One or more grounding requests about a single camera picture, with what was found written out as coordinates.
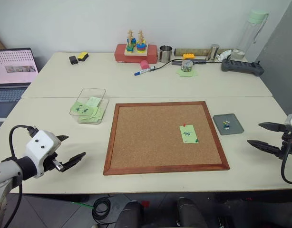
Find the grey flat tray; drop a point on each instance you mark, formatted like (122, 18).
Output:
(234, 126)

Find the wood framed cork board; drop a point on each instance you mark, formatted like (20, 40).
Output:
(148, 137)

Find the black handheld controller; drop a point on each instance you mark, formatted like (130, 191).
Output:
(241, 66)

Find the red rectangular block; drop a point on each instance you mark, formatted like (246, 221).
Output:
(119, 53)

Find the grey laptop with pink screen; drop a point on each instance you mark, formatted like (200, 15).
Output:
(14, 66)

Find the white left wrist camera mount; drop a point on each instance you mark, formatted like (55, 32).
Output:
(42, 142)

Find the metal mug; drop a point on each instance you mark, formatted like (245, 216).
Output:
(165, 54)

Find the yellow black sponge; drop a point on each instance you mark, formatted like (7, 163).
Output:
(83, 56)

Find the clear bottle with green lid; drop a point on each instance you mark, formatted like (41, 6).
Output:
(251, 31)

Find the dark rounded shape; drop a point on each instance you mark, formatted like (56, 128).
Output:
(191, 213)
(129, 215)

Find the blue whiteboard marker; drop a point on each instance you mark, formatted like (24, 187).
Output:
(144, 70)

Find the green sticky note pile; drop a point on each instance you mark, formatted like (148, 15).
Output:
(187, 74)

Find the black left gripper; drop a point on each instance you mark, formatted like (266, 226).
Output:
(49, 165)

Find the small glass jar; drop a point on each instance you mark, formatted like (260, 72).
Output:
(237, 54)

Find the patterned tape roll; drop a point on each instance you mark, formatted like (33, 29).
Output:
(187, 66)

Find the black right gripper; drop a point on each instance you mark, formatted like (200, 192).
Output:
(289, 142)

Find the small black box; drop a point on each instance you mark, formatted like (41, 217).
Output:
(73, 59)

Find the clear plastic box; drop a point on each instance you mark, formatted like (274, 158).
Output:
(93, 91)

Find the shiny metal cylinder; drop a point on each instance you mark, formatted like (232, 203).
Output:
(213, 52)

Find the grey partition panel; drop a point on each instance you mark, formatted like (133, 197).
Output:
(281, 59)

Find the pink cylinder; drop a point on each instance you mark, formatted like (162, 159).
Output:
(144, 64)

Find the white crumpled object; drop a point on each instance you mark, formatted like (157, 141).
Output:
(224, 55)

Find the grey usb hub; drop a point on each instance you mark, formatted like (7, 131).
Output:
(177, 62)

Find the yellow toy brick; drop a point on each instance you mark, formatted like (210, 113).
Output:
(189, 56)

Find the long brown bar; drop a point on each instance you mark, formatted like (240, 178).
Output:
(191, 51)

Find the green note with large writing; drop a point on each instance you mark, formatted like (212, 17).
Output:
(83, 109)

